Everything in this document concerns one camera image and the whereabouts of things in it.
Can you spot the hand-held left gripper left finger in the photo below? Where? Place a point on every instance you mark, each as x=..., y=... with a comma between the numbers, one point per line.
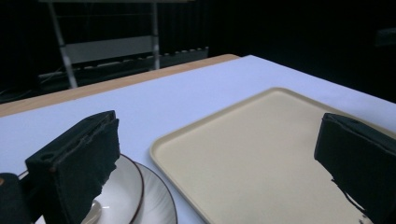
x=81, y=161

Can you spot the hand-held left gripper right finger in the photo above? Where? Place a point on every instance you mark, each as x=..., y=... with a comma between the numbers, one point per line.
x=361, y=161

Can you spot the white plate with brown rim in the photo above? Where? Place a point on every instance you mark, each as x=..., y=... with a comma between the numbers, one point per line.
x=124, y=186

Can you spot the white ribbed plate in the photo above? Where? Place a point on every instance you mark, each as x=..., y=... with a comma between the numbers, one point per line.
x=157, y=202

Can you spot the white table mat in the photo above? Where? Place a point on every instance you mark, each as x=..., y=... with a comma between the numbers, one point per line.
x=162, y=99

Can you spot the beige plastic tray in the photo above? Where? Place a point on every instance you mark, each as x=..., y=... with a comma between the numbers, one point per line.
x=249, y=149

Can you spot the metal stand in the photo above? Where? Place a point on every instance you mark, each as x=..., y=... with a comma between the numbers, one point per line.
x=109, y=49

